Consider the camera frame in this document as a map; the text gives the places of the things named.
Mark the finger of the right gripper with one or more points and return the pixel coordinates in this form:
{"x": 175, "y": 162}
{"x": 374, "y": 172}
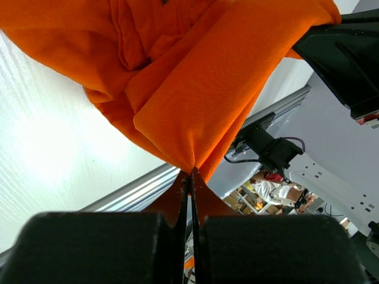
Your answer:
{"x": 345, "y": 57}

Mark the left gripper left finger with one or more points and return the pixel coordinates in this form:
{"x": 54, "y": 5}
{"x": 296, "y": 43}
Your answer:
{"x": 101, "y": 247}

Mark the orange t shirt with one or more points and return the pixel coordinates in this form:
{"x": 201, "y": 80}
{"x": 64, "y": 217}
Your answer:
{"x": 177, "y": 78}

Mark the background storage shelf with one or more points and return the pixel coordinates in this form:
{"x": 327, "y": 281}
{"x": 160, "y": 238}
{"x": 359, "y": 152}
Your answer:
{"x": 269, "y": 194}

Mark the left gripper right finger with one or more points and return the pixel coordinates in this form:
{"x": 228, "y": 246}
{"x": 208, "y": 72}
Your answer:
{"x": 267, "y": 249}

